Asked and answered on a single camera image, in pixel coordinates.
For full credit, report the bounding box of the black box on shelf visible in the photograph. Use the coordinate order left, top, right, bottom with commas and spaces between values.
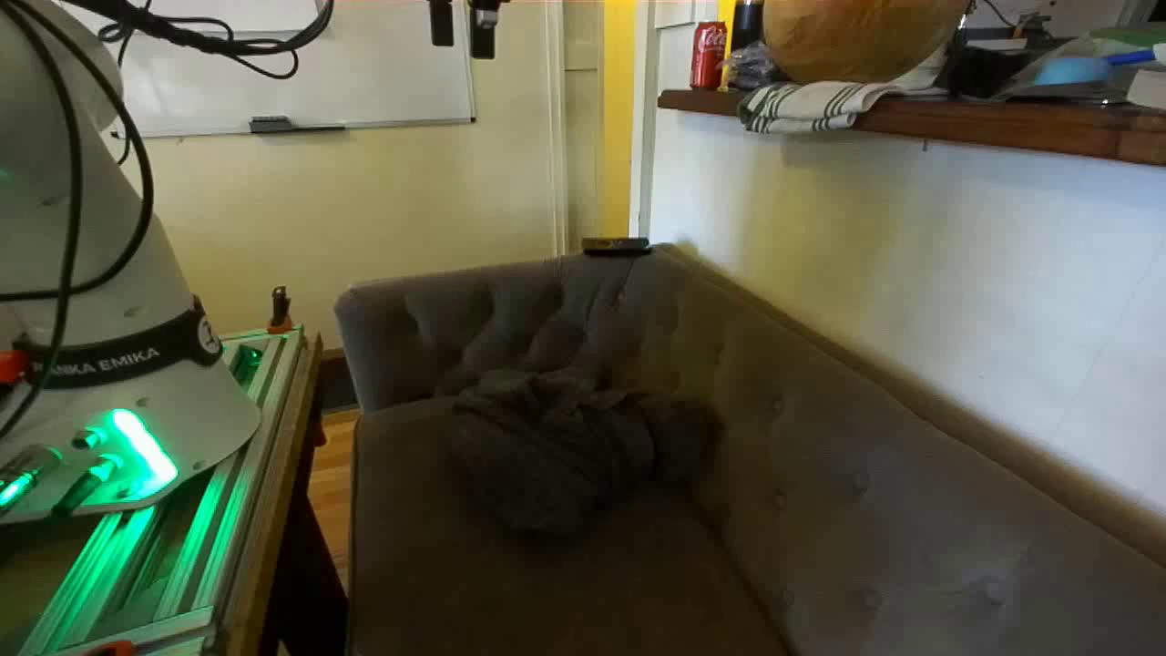
945, 36, 1026, 98

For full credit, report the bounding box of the grey tufted sofa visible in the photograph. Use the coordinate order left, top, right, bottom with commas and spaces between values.
338, 248, 1166, 656

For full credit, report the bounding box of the whiteboard eraser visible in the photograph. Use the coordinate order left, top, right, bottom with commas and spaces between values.
246, 118, 346, 135

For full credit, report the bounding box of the dark grey blanket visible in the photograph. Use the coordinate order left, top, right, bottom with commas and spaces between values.
448, 372, 723, 541

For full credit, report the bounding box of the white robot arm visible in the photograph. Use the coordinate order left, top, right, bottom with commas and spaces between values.
0, 0, 260, 524

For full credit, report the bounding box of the black remote control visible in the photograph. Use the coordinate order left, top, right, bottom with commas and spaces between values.
579, 236, 652, 259

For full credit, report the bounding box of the wooden bowl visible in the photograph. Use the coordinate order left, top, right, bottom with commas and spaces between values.
760, 0, 969, 80

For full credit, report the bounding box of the wooden wall shelf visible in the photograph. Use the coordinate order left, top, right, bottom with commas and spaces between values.
656, 88, 1166, 172

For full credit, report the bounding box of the aluminium frame robot table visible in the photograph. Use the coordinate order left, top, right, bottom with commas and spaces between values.
0, 333, 346, 656

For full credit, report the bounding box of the green striped white towel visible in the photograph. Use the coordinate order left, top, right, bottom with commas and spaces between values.
737, 51, 945, 135

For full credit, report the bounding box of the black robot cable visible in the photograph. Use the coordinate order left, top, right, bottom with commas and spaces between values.
0, 0, 161, 443

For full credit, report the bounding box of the white whiteboard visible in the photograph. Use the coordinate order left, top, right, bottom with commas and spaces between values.
58, 0, 474, 138

